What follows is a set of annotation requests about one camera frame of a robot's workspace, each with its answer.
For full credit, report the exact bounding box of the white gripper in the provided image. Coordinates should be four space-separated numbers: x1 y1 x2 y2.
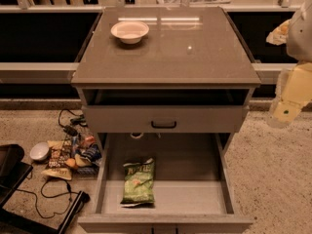
266 0 312 128

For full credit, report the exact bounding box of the green jalapeno chip bag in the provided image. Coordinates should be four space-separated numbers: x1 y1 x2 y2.
120 158 155 207

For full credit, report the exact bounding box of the grey drawer cabinet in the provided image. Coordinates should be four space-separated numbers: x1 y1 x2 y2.
72 7 260 150

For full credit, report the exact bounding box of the white bowl on counter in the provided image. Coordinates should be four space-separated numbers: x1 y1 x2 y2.
110 21 149 44

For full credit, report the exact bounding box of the open middle drawer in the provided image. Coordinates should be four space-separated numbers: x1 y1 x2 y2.
78 133 253 234

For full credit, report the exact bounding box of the closed top drawer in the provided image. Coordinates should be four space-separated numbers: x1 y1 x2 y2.
82 105 249 133

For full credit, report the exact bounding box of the blue snack bag on floor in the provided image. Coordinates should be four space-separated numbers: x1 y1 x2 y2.
75 143 102 175

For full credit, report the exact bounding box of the brown chip bag on floor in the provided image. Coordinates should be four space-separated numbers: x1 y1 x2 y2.
42 140 72 180

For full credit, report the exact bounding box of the black power adapter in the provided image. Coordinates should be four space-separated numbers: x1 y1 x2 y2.
63 125 78 137

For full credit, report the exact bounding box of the orange fruit on floor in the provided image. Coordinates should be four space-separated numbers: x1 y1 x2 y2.
65 158 78 170

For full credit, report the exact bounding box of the white bowl on floor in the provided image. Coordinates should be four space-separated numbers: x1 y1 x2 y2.
29 142 49 161

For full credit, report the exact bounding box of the grey railing beam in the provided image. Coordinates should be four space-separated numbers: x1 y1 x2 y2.
0 62 79 84

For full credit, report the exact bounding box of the black stand base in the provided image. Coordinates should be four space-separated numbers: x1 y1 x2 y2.
0 143 92 234

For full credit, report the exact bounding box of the black drawer handle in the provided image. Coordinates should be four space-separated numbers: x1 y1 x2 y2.
150 121 177 129

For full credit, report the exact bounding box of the black cable on floor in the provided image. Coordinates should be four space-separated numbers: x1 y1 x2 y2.
15 175 82 220

